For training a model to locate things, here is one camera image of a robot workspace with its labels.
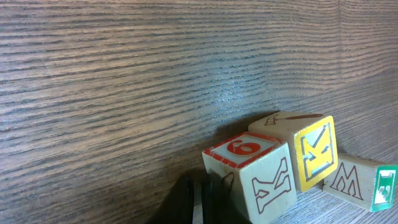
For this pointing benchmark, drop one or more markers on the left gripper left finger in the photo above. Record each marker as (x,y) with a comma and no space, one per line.
(177,207)

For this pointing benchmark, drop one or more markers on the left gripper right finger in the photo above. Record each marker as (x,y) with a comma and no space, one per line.
(217,205)

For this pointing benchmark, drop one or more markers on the white block blue side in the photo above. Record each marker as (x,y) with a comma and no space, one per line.
(258,173)

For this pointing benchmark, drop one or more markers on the yellow letter K block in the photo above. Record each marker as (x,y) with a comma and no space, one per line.
(312,143)

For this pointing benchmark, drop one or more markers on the green letter F block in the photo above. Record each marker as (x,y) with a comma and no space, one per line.
(367,183)

